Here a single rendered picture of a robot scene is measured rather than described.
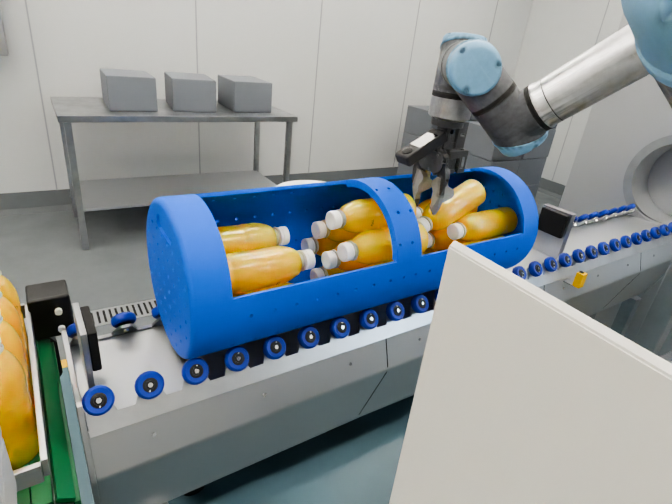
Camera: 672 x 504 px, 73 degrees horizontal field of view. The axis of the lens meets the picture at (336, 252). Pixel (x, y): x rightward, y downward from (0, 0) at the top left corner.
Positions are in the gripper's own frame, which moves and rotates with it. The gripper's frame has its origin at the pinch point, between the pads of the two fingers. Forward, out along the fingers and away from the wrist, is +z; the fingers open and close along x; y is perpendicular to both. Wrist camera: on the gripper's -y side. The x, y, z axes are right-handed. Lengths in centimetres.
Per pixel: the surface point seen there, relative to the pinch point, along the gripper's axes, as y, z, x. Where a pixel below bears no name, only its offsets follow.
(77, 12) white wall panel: -29, -27, 337
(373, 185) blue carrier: -17.5, -7.0, -1.6
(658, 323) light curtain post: 74, 33, -34
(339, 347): -28.3, 24.0, -11.4
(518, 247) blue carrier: 21.1, 8.1, -14.0
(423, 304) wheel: -5.2, 19.7, -11.0
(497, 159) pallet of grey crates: 259, 48, 169
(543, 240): 60, 19, 1
